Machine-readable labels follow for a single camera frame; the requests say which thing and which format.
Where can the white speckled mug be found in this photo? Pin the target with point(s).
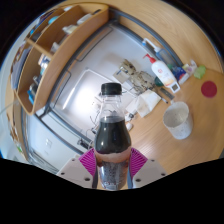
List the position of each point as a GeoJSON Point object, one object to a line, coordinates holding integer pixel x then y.
{"type": "Point", "coordinates": [180, 126]}

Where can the wooden tree figure toy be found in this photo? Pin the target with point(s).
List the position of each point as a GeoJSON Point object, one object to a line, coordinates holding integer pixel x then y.
{"type": "Point", "coordinates": [140, 78]}

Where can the white pump bottle red top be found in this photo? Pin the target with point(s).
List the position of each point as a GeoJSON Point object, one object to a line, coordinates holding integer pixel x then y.
{"type": "Point", "coordinates": [163, 73]}

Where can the wooden wall shelf unit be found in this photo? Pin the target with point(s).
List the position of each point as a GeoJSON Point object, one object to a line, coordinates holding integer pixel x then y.
{"type": "Point", "coordinates": [63, 60]}

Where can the blue pump bottle white top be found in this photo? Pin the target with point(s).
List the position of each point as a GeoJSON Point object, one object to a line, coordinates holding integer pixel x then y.
{"type": "Point", "coordinates": [163, 55]}

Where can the small white desk clock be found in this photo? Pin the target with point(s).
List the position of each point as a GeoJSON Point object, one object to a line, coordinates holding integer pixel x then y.
{"type": "Point", "coordinates": [174, 87]}

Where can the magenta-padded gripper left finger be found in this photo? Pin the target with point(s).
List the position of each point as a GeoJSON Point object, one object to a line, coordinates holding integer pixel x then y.
{"type": "Point", "coordinates": [71, 170]}

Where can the flat round red coaster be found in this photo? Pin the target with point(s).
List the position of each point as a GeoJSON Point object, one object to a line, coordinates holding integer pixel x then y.
{"type": "Point", "coordinates": [209, 89]}

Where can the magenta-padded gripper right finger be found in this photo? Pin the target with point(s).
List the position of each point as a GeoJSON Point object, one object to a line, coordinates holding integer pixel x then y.
{"type": "Point", "coordinates": [150, 170]}

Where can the dark drink bottle black cap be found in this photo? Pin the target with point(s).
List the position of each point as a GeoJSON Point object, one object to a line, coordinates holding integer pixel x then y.
{"type": "Point", "coordinates": [112, 140]}

